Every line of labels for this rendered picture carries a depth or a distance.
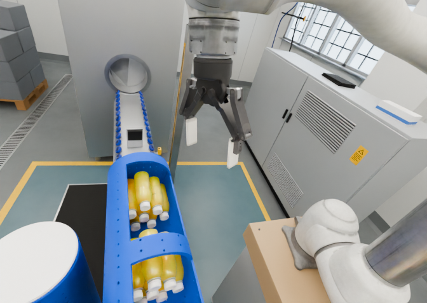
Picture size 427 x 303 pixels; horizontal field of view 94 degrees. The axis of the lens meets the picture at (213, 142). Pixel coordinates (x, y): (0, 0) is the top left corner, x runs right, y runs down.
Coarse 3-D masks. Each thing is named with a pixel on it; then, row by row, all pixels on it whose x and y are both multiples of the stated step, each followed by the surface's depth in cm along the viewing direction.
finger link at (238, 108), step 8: (232, 88) 35; (240, 88) 36; (232, 96) 36; (232, 104) 36; (240, 104) 37; (240, 112) 37; (240, 120) 36; (248, 120) 38; (240, 128) 37; (248, 128) 38; (240, 136) 37; (248, 136) 38
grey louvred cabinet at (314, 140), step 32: (288, 64) 234; (256, 96) 302; (288, 96) 232; (320, 96) 189; (352, 96) 172; (256, 128) 299; (288, 128) 230; (320, 128) 188; (352, 128) 159; (384, 128) 137; (416, 128) 140; (256, 160) 303; (288, 160) 228; (320, 160) 187; (352, 160) 158; (384, 160) 136; (416, 160) 144; (288, 192) 227; (320, 192) 186; (352, 192) 157; (384, 192) 168
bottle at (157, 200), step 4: (152, 180) 93; (156, 180) 94; (152, 184) 91; (156, 184) 92; (152, 188) 90; (156, 188) 90; (160, 188) 92; (152, 192) 88; (156, 192) 88; (160, 192) 90; (152, 196) 87; (156, 196) 87; (160, 196) 88; (152, 200) 86; (156, 200) 86; (160, 200) 87; (152, 204) 85; (156, 204) 85; (160, 204) 86; (152, 208) 85
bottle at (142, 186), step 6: (138, 174) 89; (144, 174) 90; (138, 180) 86; (144, 180) 87; (138, 186) 84; (144, 186) 84; (150, 186) 87; (138, 192) 82; (144, 192) 82; (150, 192) 84; (138, 198) 81; (144, 198) 81; (150, 198) 83
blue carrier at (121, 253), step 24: (120, 168) 84; (144, 168) 98; (168, 168) 98; (120, 192) 76; (168, 192) 100; (120, 216) 69; (120, 240) 63; (144, 240) 61; (168, 240) 64; (120, 264) 58; (192, 264) 70; (120, 288) 53; (192, 288) 69
